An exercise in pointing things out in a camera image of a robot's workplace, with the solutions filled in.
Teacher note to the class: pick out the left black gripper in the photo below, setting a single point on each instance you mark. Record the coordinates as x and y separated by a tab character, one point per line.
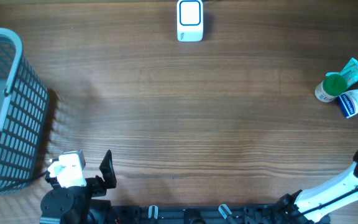
107	172

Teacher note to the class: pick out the green lid jar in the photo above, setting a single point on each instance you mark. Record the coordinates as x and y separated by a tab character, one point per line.
331	87

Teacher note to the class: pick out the white blue plaster box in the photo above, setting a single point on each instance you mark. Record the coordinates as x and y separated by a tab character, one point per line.
348	102

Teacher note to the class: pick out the teal tissue pack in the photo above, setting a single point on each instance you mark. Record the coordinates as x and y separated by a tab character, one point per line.
349	72

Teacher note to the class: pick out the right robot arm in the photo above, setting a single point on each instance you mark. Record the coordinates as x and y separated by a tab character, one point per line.
311	205

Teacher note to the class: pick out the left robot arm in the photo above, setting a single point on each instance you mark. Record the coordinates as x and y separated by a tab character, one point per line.
73	198

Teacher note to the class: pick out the white barcode scanner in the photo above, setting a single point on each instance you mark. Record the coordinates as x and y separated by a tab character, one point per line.
190	20

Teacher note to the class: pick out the grey plastic mesh basket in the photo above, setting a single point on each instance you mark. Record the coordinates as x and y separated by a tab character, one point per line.
24	104

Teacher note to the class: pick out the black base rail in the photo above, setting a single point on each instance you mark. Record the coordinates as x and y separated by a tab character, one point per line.
249	214

